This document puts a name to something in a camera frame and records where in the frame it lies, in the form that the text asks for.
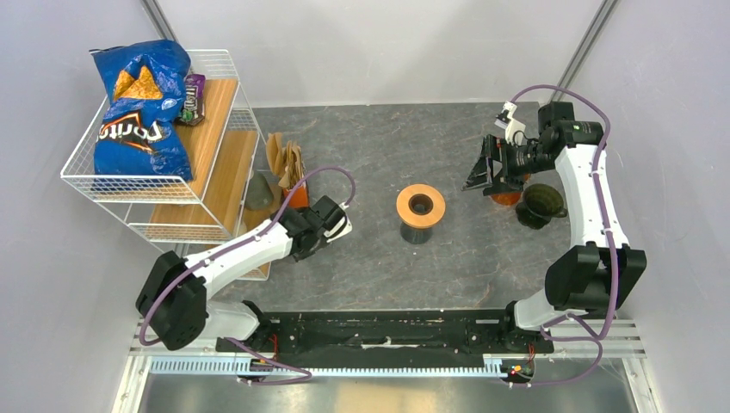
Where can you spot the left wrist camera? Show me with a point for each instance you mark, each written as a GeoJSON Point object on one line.
{"type": "Point", "coordinates": [336, 222]}

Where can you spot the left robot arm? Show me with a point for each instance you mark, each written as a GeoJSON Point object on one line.
{"type": "Point", "coordinates": [176, 301]}

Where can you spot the dark glass carafe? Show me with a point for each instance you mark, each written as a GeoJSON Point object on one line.
{"type": "Point", "coordinates": [415, 236]}

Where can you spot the dark green ceramic dripper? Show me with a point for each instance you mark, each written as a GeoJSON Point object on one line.
{"type": "Point", "coordinates": [540, 204]}

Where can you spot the white wire shelf rack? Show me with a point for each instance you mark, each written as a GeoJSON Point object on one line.
{"type": "Point", "coordinates": [224, 151]}

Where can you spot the blue Doritos chip bag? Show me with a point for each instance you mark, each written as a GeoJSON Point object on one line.
{"type": "Point", "coordinates": [145, 86]}

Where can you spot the orange filter holder box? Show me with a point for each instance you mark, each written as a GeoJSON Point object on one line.
{"type": "Point", "coordinates": [297, 193]}

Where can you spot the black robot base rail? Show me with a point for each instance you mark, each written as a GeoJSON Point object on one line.
{"type": "Point", "coordinates": [392, 339]}

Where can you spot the orange liquid glass beaker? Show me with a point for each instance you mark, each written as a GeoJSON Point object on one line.
{"type": "Point", "coordinates": [507, 199]}

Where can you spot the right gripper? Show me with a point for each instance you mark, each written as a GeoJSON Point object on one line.
{"type": "Point", "coordinates": [506, 180]}

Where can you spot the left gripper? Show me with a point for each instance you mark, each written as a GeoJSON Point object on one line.
{"type": "Point", "coordinates": [299, 255]}

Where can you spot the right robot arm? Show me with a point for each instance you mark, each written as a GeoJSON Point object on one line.
{"type": "Point", "coordinates": [560, 172]}

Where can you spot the purple candy packet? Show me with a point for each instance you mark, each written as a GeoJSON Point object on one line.
{"type": "Point", "coordinates": [193, 109]}

